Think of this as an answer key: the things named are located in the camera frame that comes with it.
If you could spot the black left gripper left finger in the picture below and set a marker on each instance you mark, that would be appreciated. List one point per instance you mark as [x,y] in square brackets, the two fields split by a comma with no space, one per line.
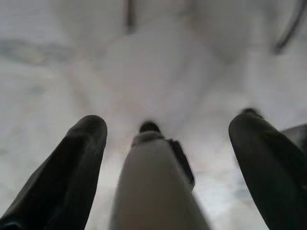
[64,172]

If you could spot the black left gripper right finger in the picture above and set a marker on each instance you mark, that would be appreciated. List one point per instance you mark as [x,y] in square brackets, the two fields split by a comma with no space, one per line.
[271,167]

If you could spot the silver robot leg, black foot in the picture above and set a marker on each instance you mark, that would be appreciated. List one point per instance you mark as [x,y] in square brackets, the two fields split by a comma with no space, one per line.
[153,187]

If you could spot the dark thin chair leg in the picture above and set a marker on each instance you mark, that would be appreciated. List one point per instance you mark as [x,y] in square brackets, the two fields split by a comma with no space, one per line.
[286,32]

